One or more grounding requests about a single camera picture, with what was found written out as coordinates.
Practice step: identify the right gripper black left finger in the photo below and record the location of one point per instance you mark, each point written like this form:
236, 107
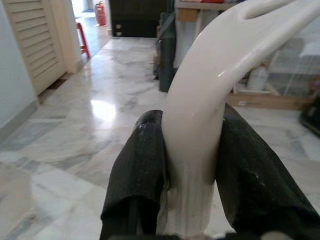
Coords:
135, 170

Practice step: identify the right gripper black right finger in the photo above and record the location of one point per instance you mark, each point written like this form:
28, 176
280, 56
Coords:
250, 180

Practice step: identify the white plastic bottle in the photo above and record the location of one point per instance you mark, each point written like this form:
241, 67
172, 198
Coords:
257, 78

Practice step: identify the red plastic stool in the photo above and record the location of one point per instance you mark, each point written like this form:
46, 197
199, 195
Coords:
83, 40

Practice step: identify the black cabinet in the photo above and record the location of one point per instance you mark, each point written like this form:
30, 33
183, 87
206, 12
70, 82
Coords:
135, 17

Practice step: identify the red fire extinguisher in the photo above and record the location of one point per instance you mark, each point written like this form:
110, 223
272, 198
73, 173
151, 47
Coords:
101, 13

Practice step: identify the cream louvered door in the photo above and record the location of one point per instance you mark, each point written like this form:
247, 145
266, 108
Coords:
37, 42

